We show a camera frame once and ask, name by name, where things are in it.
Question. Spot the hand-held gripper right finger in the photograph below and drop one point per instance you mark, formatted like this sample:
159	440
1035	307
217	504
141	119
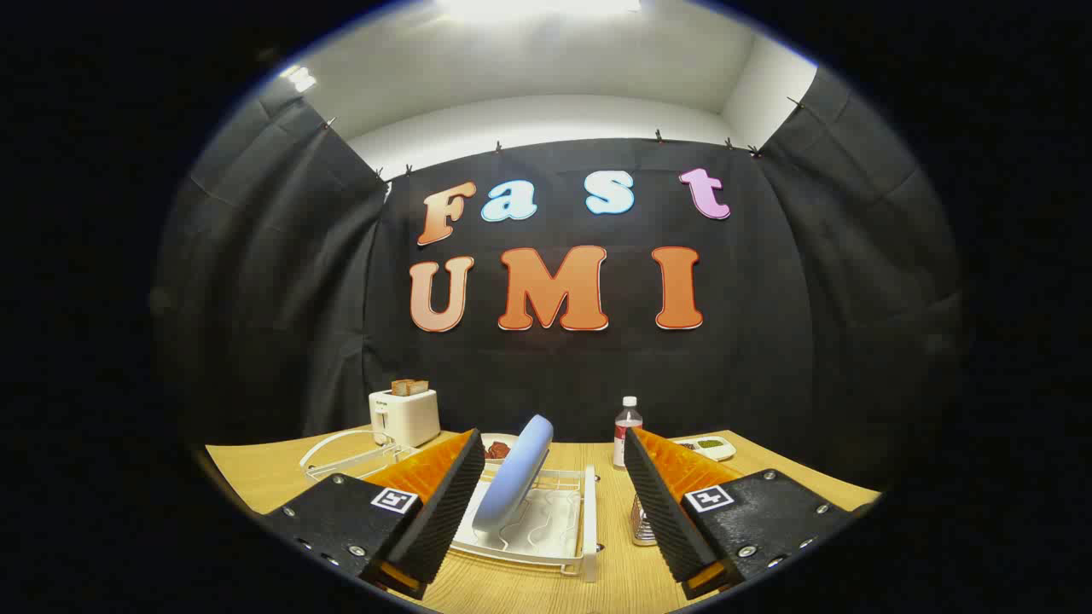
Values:
661	503

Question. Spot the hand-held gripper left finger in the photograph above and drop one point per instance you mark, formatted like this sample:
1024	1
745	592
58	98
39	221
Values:
444	503

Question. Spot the blue plate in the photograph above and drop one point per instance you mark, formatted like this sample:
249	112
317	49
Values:
516	473

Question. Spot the beige oval dish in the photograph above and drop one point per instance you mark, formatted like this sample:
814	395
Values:
499	438

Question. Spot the brown meat piece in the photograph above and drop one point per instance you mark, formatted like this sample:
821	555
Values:
497	450

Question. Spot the white divided tray of beans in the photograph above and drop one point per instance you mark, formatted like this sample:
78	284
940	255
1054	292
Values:
712	447

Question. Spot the clear bottle with red label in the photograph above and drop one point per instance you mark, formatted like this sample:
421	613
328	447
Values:
627	435

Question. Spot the white toaster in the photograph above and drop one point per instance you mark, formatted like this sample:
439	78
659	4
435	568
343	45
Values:
405	418

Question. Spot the toast slices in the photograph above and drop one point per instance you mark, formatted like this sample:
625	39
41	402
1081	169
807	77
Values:
409	386

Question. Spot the black backdrop cloth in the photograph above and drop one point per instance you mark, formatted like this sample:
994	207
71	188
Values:
554	375

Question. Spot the ceiling light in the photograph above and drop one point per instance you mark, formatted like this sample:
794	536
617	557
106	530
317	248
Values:
300	78

